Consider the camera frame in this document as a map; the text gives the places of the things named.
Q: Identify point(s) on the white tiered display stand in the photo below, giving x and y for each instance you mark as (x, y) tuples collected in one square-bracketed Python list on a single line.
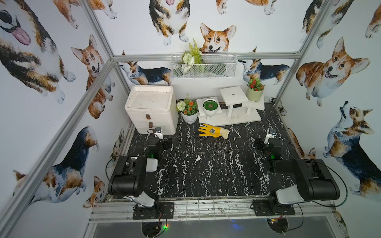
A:
[(240, 109)]

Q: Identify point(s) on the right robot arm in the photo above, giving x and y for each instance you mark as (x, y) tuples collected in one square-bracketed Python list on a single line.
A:
[(313, 180)]

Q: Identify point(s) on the green fern white flower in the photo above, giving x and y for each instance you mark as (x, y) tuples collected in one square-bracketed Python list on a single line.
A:
[(191, 57)]

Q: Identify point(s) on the white pot orange flowers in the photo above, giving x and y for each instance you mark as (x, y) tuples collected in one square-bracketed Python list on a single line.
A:
[(188, 109)]

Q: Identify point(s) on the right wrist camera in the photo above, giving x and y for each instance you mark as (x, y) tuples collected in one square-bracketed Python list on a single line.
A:
[(271, 133)]

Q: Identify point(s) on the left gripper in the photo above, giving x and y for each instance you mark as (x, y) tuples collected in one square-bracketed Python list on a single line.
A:
[(153, 141)]

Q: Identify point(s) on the yellow work glove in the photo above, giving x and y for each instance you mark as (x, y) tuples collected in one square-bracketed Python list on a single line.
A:
[(209, 130)]

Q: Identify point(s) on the white wire wall basket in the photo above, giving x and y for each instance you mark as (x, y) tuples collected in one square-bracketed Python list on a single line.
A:
[(215, 65)]

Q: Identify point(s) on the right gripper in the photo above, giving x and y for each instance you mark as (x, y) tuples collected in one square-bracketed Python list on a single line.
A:
[(266, 145)]

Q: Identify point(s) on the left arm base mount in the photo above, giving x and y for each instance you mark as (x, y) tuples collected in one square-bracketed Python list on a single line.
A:
[(165, 209)]

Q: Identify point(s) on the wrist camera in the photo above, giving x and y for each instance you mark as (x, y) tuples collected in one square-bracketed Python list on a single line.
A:
[(271, 133), (158, 133)]

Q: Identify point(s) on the white plastic drawer cabinet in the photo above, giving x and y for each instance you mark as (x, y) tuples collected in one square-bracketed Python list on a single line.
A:
[(151, 107)]

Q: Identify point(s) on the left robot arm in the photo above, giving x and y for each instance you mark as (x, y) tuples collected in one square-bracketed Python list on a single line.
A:
[(128, 179)]

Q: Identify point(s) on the white pot green moss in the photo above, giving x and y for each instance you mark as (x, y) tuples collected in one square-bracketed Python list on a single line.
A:
[(210, 107)]

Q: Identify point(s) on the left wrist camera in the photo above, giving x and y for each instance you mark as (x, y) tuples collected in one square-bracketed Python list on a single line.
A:
[(158, 133)]

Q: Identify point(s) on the green pot red flowers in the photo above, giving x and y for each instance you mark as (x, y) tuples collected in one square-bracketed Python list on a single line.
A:
[(255, 89)]

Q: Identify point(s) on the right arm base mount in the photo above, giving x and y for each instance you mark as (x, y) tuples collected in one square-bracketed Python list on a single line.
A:
[(265, 207)]

